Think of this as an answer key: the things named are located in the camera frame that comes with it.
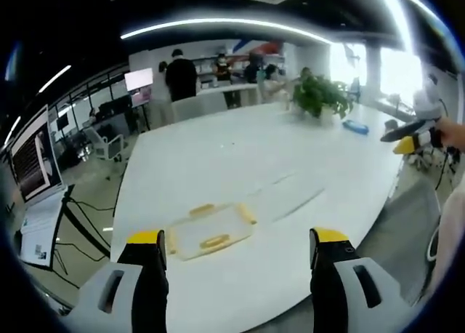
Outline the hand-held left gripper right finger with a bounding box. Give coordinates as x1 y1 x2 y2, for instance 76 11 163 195
308 226 419 333

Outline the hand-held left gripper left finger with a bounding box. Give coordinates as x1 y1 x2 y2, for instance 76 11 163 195
60 229 170 333

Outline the person's right hand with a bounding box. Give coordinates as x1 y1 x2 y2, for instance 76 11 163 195
437 116 465 149

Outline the blue pouch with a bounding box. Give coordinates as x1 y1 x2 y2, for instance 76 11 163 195
341 119 370 135

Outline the green potted plant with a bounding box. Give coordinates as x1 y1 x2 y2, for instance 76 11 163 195
291 73 354 120

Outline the clear box with yellow clips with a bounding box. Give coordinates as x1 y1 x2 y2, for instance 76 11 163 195
165 201 258 262

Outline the black tripod stand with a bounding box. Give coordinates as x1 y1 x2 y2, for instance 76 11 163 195
49 183 114 287

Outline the person's white clothing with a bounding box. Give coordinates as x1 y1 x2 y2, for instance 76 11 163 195
431 185 465 289

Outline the white board with stickers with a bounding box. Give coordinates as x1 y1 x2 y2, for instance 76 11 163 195
18 190 67 269

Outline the white office chair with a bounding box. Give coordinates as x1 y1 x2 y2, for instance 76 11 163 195
82 124 129 163

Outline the monitor on stand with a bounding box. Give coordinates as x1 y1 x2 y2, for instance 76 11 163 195
7 105 65 204

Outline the white counter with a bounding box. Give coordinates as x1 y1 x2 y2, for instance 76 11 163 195
197 83 259 109

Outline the curved ceiling light strip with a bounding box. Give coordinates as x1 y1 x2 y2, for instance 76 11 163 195
119 17 333 45

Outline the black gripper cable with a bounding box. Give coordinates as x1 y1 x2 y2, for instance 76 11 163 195
434 145 457 191

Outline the wall display screen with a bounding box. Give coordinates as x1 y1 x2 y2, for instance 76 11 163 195
124 68 155 92

